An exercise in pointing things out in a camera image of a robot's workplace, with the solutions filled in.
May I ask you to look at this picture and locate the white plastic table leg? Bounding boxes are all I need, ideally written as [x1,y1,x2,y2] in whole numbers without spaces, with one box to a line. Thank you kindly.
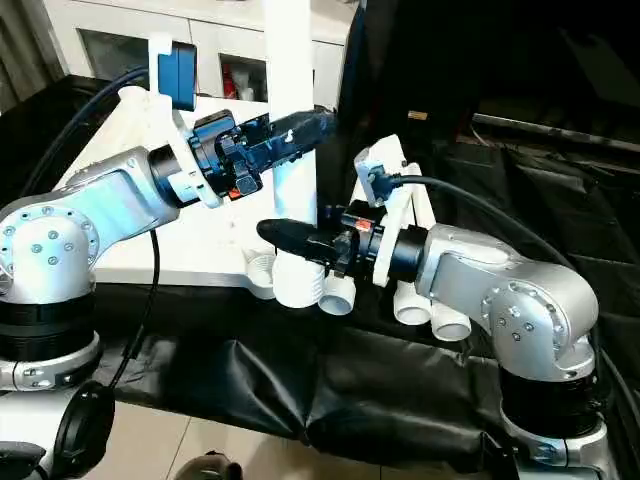
[262,0,327,310]
[318,198,374,317]
[417,189,473,344]
[392,189,432,326]

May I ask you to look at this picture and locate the white plastic table top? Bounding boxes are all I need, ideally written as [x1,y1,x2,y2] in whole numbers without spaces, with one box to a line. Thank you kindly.
[49,84,279,301]

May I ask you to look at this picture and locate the white glass-door cabinet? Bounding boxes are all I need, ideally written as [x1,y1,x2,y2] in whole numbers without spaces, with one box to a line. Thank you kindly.
[49,0,351,106]

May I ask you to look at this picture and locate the black work mat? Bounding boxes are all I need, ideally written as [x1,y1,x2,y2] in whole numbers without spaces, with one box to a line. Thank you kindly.
[0,74,640,480]

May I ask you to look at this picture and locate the large black case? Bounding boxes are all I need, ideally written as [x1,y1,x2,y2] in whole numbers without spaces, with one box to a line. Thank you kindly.
[344,0,640,131]

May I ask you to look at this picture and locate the long grey metal bar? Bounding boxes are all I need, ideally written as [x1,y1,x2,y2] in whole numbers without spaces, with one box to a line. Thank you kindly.
[472,112,640,151]

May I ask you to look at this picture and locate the grey curtain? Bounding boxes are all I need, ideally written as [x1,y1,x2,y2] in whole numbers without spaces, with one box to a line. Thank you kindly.
[0,0,69,114]

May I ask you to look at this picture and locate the dark brown rounded object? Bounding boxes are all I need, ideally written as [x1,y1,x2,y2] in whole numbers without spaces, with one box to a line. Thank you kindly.
[177,449,245,480]

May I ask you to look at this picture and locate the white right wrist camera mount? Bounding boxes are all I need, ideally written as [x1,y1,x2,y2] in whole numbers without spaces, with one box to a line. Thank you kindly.
[352,134,422,287]

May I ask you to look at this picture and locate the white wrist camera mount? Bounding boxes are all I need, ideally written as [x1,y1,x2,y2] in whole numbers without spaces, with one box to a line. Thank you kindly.
[352,134,422,287]
[147,31,222,210]

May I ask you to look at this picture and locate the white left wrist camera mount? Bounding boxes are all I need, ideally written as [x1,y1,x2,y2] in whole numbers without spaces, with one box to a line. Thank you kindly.
[147,31,222,210]

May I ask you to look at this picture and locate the thin black cable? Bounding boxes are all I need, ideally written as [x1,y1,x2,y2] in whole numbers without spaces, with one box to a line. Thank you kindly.
[107,227,161,389]

